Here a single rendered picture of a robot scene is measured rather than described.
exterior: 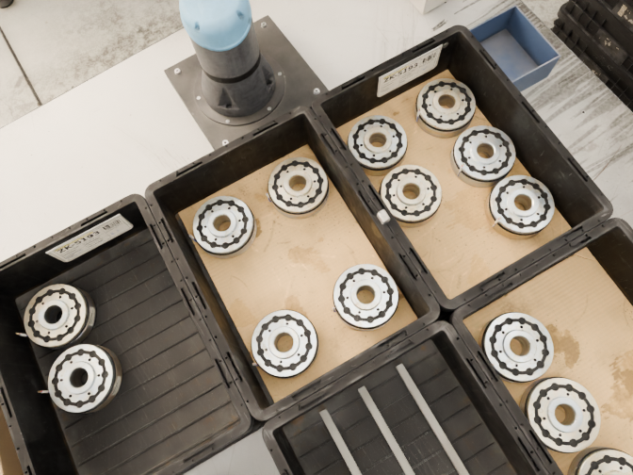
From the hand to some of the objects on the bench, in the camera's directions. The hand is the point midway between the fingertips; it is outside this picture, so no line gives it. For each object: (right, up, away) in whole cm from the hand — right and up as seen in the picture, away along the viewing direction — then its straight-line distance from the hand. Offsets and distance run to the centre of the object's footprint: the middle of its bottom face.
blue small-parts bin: (+14, -27, -2) cm, 31 cm away
